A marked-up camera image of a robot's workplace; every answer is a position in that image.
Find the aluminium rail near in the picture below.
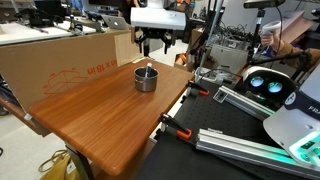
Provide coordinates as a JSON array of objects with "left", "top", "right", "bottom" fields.
[{"left": 196, "top": 129, "right": 320, "bottom": 180}]

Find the orange black clamp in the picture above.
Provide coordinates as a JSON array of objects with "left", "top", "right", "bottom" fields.
[
  {"left": 186, "top": 80, "right": 209, "bottom": 96},
  {"left": 158, "top": 113, "right": 192, "bottom": 140}
]

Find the orange black clamp far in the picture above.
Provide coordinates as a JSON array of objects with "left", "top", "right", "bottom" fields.
[{"left": 186, "top": 80, "right": 209, "bottom": 96}]

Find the orange black clamp near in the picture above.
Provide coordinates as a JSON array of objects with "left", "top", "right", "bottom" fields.
[{"left": 158, "top": 113, "right": 192, "bottom": 140}]

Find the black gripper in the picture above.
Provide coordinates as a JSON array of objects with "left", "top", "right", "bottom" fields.
[{"left": 134, "top": 28, "right": 176, "bottom": 57}]

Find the silver laptop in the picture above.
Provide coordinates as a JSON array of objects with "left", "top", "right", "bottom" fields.
[{"left": 102, "top": 15, "right": 129, "bottom": 30}]

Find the white VR headset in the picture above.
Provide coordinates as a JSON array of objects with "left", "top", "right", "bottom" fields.
[{"left": 242, "top": 66, "right": 296, "bottom": 111}]

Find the aluminium rail far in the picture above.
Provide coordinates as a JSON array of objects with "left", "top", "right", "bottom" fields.
[{"left": 213, "top": 86, "right": 274, "bottom": 120}]

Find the black perforated breadboard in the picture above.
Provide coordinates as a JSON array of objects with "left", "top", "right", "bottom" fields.
[{"left": 136, "top": 82, "right": 320, "bottom": 180}]

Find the yellow bag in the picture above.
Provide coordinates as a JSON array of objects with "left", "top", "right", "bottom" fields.
[{"left": 38, "top": 150, "right": 81, "bottom": 180}]

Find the black camera on stand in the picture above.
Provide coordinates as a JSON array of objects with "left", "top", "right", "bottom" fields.
[{"left": 243, "top": 0, "right": 286, "bottom": 9}]

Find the white VR controller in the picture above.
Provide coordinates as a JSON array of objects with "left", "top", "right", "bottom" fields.
[{"left": 261, "top": 21, "right": 282, "bottom": 35}]

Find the black marker pen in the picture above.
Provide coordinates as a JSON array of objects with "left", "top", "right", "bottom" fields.
[{"left": 145, "top": 63, "right": 152, "bottom": 78}]

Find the aluminium rail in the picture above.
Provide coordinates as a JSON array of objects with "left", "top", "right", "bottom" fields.
[
  {"left": 196, "top": 129, "right": 320, "bottom": 180},
  {"left": 213, "top": 86, "right": 274, "bottom": 120}
]

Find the silver metal cup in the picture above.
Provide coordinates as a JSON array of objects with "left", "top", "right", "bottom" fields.
[{"left": 134, "top": 67, "right": 158, "bottom": 92}]

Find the large cardboard box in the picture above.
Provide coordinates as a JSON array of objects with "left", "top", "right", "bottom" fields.
[{"left": 0, "top": 31, "right": 142, "bottom": 110}]

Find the operator hand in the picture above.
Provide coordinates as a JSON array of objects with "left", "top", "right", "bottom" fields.
[{"left": 260, "top": 33, "right": 275, "bottom": 46}]

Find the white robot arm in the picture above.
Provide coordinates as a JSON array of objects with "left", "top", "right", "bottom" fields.
[{"left": 131, "top": 0, "right": 186, "bottom": 56}]

